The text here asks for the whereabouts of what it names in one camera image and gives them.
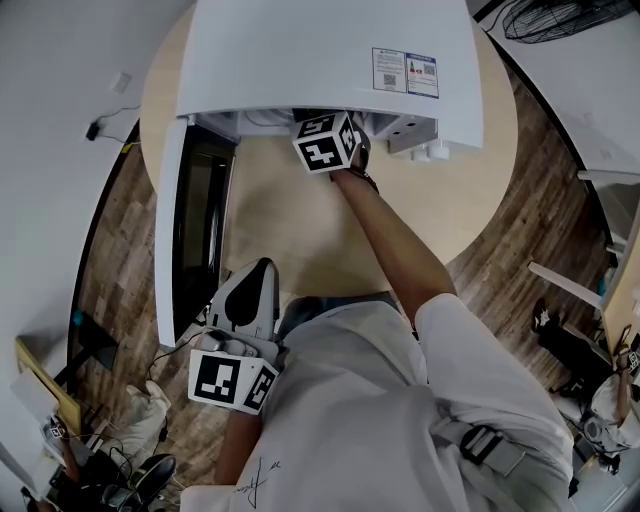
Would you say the person's left forearm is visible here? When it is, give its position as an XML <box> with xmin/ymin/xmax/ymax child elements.
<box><xmin>214</xmin><ymin>412</ymin><xmax>264</xmax><ymax>486</ymax></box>

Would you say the white microwave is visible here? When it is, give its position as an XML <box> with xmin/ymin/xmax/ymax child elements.
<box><xmin>153</xmin><ymin>0</ymin><xmax>485</xmax><ymax>349</ymax></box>

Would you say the grey shoulder strap with buckle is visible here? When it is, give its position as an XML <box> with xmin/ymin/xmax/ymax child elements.
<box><xmin>434</xmin><ymin>417</ymin><xmax>527</xmax><ymax>476</ymax></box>

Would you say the person's right forearm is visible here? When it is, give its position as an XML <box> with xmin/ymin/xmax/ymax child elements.
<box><xmin>329</xmin><ymin>167</ymin><xmax>457</xmax><ymax>326</ymax></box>

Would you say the black helmet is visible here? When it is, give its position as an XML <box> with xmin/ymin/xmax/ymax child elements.
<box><xmin>132</xmin><ymin>453</ymin><xmax>177</xmax><ymax>494</ymax></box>

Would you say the thin black adapter cable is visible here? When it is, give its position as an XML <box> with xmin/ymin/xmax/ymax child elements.
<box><xmin>97</xmin><ymin>104</ymin><xmax>142</xmax><ymax>146</ymax></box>

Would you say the person's white t-shirt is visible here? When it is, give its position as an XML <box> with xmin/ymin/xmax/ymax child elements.
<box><xmin>179</xmin><ymin>292</ymin><xmax>576</xmax><ymax>512</ymax></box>

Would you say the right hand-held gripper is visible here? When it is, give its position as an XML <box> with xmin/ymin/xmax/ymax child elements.
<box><xmin>289</xmin><ymin>106</ymin><xmax>373</xmax><ymax>176</ymax></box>

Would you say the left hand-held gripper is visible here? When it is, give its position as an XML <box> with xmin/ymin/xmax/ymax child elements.
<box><xmin>187</xmin><ymin>257</ymin><xmax>290</xmax><ymax>417</ymax></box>

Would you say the light wooden board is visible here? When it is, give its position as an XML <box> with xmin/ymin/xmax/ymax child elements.
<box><xmin>14</xmin><ymin>335</ymin><xmax>82</xmax><ymax>436</ymax></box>

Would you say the wooden desk with white legs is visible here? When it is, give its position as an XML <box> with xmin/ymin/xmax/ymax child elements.
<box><xmin>527</xmin><ymin>169</ymin><xmax>640</xmax><ymax>366</ymax></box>

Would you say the black low stand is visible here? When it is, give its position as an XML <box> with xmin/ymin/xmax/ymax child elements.
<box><xmin>52</xmin><ymin>309</ymin><xmax>120</xmax><ymax>389</ymax></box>

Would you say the round light wooden table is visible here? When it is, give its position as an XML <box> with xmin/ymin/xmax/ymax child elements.
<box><xmin>138</xmin><ymin>9</ymin><xmax>519</xmax><ymax>296</ymax></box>

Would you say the black standing fan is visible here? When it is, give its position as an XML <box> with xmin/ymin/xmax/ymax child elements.
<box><xmin>502</xmin><ymin>0</ymin><xmax>634</xmax><ymax>45</ymax></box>

